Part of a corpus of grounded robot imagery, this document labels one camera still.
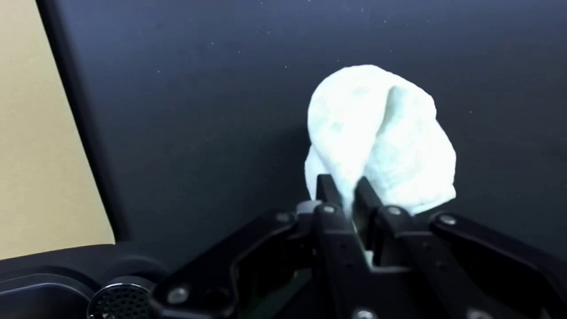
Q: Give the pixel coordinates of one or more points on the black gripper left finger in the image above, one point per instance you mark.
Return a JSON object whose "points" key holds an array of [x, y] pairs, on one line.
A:
{"points": [[345, 279]]}

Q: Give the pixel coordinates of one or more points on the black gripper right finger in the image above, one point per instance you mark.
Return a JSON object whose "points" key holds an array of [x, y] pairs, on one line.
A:
{"points": [[397, 240]]}

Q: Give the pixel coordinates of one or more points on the white cloth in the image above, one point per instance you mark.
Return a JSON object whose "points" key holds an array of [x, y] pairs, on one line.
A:
{"points": [[368, 123]]}

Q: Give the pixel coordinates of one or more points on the large black machine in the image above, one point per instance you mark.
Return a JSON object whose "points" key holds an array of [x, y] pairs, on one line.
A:
{"points": [[88, 283]]}

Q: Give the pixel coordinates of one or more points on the tan cardboard sheet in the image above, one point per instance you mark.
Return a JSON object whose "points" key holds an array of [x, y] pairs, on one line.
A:
{"points": [[47, 196]]}

